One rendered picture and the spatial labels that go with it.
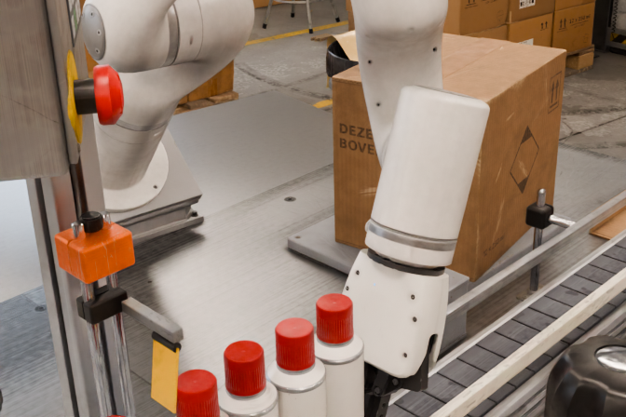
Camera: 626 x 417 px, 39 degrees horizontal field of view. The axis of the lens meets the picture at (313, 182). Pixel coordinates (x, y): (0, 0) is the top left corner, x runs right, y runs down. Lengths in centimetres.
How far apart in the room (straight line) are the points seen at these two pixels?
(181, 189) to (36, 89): 97
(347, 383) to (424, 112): 25
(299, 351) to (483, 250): 59
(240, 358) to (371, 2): 32
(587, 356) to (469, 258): 72
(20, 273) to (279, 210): 44
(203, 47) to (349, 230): 38
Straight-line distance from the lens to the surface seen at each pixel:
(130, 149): 136
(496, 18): 457
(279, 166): 174
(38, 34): 54
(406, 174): 81
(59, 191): 73
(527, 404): 106
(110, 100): 56
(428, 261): 82
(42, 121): 55
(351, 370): 81
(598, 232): 151
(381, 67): 88
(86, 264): 68
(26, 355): 125
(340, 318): 79
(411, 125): 81
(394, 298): 83
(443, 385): 104
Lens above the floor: 150
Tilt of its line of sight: 24 degrees down
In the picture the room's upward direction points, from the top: 2 degrees counter-clockwise
